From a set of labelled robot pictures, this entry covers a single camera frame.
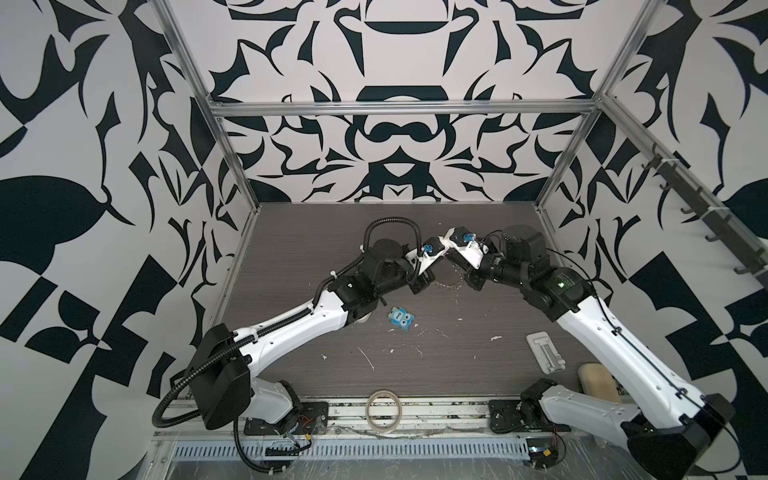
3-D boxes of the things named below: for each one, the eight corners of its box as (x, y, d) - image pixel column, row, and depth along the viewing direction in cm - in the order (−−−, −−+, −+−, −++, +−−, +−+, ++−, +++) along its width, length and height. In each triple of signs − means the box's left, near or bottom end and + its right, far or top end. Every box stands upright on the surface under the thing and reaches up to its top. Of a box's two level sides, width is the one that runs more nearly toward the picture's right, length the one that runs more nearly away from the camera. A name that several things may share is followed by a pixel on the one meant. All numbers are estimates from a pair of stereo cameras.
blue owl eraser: (385, 318, 93) (385, 315, 91) (394, 306, 96) (394, 303, 94) (406, 332, 90) (407, 329, 89) (415, 319, 93) (415, 316, 91)
